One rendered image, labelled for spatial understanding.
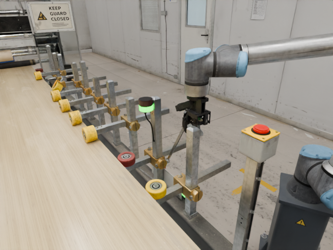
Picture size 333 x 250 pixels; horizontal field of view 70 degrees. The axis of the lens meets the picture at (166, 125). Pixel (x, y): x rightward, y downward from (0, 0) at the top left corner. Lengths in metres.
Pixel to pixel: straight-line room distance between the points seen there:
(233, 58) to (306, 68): 2.69
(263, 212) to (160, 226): 1.50
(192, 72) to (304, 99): 2.84
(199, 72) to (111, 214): 0.57
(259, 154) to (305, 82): 2.95
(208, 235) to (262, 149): 0.52
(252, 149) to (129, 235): 0.44
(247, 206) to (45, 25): 3.06
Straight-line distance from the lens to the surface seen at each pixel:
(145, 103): 0.97
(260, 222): 2.13
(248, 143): 0.65
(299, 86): 3.60
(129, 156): 1.11
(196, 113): 0.91
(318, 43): 1.10
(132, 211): 0.86
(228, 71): 0.87
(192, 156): 0.89
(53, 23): 3.40
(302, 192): 1.45
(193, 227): 1.07
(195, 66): 0.85
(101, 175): 1.03
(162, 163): 1.14
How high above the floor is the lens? 1.51
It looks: 26 degrees down
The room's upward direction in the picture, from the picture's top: 1 degrees counter-clockwise
